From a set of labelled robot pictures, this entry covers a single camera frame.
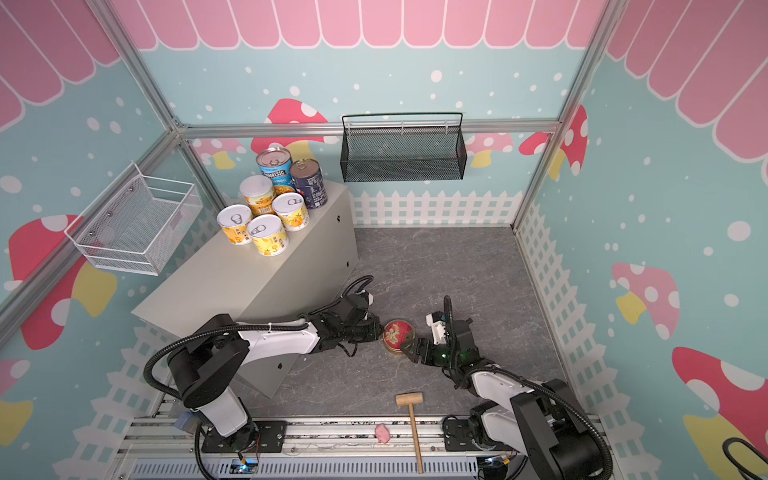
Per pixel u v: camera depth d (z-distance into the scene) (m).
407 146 0.94
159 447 0.74
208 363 0.46
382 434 0.74
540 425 0.43
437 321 0.81
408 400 0.78
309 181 0.71
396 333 0.89
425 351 0.76
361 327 0.77
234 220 0.67
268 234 0.64
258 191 0.70
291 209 0.70
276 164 0.73
